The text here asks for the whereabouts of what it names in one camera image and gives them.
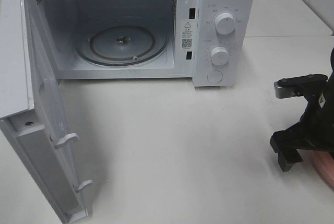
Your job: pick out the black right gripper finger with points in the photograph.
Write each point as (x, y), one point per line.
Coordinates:
(277, 143)
(287, 158)

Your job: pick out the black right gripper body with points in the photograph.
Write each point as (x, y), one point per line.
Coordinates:
(314, 131)

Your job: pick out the pink round plate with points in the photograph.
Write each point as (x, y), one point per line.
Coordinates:
(323, 164)

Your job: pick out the round white door-release button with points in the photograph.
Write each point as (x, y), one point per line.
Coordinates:
(215, 77)

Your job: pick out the white microwave door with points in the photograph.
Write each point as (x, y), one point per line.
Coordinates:
(32, 112)

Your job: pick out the lower white timer knob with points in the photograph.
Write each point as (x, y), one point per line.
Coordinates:
(219, 56)

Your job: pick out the upper white power knob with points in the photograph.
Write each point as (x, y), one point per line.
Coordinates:
(224, 23)

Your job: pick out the white microwave oven body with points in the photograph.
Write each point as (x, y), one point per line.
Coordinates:
(68, 20)

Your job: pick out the white warning label sticker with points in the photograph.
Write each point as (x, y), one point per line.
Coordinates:
(187, 34)

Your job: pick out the glass microwave turntable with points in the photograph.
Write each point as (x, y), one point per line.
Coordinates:
(121, 45)

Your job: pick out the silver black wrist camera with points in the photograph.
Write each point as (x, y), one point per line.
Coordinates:
(307, 86)

